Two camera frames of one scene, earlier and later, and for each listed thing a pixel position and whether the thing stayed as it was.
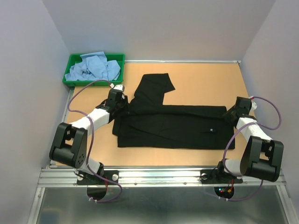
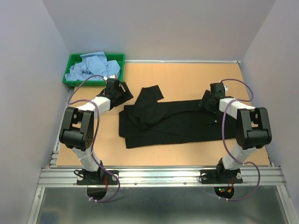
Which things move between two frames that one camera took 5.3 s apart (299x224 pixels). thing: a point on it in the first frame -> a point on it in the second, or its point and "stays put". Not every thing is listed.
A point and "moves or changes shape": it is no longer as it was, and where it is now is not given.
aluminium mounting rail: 59,177 stays put
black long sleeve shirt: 145,122 moves or changes shape
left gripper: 124,101 -> 127,95
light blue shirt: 93,66 stays put
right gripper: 227,115 -> 206,95
